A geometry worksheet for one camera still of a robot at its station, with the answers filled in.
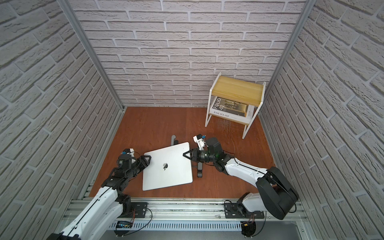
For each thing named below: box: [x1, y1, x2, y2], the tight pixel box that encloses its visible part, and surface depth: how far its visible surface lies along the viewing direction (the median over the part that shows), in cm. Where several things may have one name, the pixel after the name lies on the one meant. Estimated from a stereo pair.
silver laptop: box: [142, 142, 193, 191], surface depth 80 cm
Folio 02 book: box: [209, 96, 255, 124], surface depth 94 cm
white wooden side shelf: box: [205, 72, 266, 139], surface depth 91 cm
